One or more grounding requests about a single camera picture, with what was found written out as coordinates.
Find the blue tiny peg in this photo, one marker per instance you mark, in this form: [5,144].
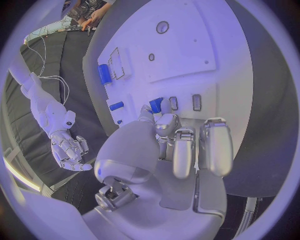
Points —
[119,122]

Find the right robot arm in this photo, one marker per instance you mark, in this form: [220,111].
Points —
[44,108]

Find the white task board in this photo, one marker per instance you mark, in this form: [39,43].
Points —
[182,46]

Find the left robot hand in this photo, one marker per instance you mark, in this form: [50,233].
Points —
[145,187]

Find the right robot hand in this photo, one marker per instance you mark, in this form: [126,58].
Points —
[68,150]

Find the person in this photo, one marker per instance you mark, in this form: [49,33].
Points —
[89,9]

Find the blue small block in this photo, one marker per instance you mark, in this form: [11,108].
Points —
[155,105]

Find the blue long cylinder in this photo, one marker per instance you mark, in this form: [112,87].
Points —
[104,74]

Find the blue short cylinder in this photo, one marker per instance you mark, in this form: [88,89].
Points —
[116,106]

